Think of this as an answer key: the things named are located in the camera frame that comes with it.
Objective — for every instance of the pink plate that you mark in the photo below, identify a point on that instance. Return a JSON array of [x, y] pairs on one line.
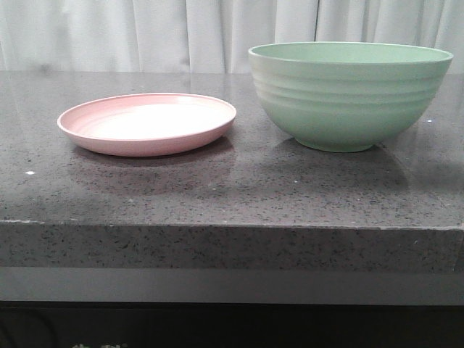
[[147, 125]]

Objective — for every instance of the white curtain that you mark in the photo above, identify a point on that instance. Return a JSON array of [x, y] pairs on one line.
[[208, 36]]

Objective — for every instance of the green ribbed bowl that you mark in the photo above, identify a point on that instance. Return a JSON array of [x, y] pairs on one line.
[[346, 96]]

